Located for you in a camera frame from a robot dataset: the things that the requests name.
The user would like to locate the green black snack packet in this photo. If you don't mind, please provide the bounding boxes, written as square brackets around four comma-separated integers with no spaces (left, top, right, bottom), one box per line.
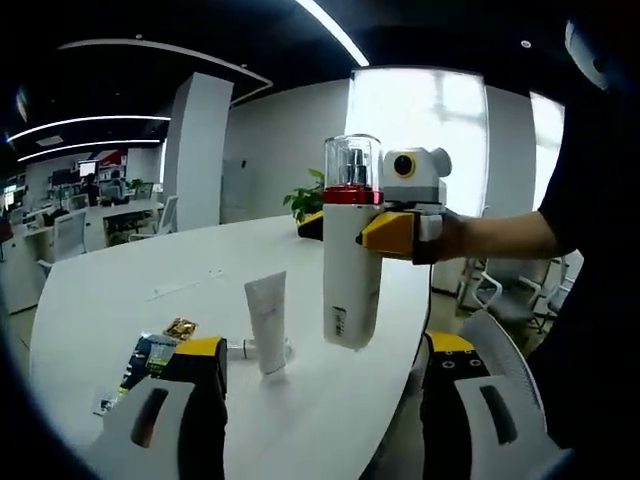
[117,329,181,396]

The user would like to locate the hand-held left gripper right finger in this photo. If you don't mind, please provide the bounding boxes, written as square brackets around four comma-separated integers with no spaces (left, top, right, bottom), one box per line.
[418,329,576,480]

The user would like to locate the tall red-collared skincare bottle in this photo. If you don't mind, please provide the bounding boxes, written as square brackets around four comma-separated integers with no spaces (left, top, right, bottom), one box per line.
[322,133,386,347]

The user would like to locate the long ceiling light strip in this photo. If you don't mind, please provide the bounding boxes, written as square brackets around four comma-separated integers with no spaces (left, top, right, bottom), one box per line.
[294,0,371,67]

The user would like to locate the white square pillar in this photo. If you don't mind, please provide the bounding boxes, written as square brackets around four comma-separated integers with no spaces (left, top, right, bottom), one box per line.
[162,72,234,234]

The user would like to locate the gold foil packet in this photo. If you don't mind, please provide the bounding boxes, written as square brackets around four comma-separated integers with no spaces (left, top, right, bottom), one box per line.
[163,317,200,341]

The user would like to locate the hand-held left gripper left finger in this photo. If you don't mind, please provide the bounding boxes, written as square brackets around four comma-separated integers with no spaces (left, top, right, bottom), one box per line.
[84,335,230,480]

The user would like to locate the white chest-worn device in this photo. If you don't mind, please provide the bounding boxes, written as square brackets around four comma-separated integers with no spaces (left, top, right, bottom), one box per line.
[564,17,626,91]

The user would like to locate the potted green plant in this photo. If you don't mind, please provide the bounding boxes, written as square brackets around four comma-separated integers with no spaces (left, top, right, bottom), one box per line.
[283,168,326,226]

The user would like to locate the white skincare tube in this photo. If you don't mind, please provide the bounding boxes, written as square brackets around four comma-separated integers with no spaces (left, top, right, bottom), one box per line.
[243,271,292,376]

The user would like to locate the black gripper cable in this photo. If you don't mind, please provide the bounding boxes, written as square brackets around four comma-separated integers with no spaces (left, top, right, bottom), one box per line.
[422,260,436,346]

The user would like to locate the large bright window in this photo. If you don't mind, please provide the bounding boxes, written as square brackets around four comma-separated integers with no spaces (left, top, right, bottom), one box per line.
[349,67,489,216]

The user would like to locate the curved ceiling light strip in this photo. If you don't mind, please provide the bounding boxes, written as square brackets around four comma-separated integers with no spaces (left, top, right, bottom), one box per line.
[7,115,171,144]
[17,139,166,162]

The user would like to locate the grey office chair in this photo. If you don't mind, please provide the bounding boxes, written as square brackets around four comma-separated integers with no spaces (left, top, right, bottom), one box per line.
[462,257,551,331]

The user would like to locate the person's right hand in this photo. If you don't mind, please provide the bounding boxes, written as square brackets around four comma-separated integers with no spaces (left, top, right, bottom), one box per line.
[428,212,489,264]

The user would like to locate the person's black clothing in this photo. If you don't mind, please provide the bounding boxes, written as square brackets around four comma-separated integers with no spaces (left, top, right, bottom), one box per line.
[529,89,640,451]

